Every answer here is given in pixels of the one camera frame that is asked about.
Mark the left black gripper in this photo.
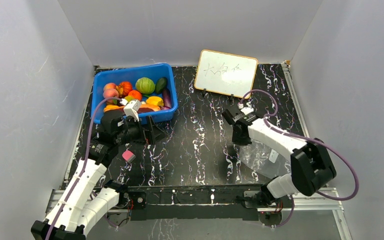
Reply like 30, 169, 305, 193
115, 115, 168, 146

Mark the yellow bell pepper toy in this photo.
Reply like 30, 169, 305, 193
145, 96, 164, 107

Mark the clear zip top bag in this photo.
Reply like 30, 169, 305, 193
238, 141, 291, 179

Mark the green round melon toy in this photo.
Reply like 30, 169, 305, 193
135, 77, 156, 95

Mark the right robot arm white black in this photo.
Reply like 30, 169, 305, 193
222, 108, 337, 208

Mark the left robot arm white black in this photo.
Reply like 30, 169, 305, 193
30, 110, 166, 240

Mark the hot dog bun toy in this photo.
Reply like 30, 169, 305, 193
103, 104, 161, 114

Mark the purple eggplant toy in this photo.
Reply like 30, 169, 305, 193
162, 88, 173, 109

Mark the pink white cube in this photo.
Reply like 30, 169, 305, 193
121, 150, 136, 164

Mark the orange tangerine toy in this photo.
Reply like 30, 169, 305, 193
128, 90, 143, 101

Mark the dark green avocado toy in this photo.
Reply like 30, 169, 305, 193
154, 77, 168, 95

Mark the orange pumpkin toy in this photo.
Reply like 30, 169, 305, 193
115, 81, 133, 98

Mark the pink peach toy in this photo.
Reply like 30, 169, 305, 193
103, 82, 117, 92
103, 88, 119, 105

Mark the blue plastic bin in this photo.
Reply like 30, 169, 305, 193
91, 63, 179, 124

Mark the white dry-erase board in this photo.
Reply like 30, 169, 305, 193
194, 49, 259, 99

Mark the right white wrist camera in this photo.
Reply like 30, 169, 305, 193
237, 103, 255, 116

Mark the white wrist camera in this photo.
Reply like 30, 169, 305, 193
119, 99, 142, 122
237, 103, 255, 116

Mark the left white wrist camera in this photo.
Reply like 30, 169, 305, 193
119, 99, 142, 122

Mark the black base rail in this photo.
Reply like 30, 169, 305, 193
46, 183, 345, 229

